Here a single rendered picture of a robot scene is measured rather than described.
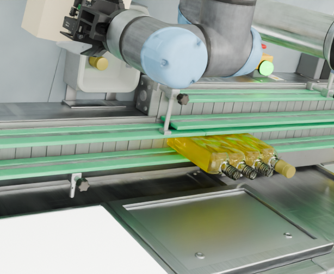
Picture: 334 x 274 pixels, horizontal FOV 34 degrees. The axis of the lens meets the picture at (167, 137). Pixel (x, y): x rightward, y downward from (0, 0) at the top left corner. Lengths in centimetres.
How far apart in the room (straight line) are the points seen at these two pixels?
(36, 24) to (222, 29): 35
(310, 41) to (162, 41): 47
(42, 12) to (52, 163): 46
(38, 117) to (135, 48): 62
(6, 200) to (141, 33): 76
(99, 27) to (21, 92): 62
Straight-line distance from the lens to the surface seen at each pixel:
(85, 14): 84
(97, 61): 138
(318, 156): 200
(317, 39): 109
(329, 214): 168
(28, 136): 124
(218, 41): 75
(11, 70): 137
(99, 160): 135
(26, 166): 127
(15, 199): 139
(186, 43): 68
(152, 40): 70
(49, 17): 95
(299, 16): 112
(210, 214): 140
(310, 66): 190
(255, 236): 135
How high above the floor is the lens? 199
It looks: 48 degrees down
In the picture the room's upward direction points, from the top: 125 degrees clockwise
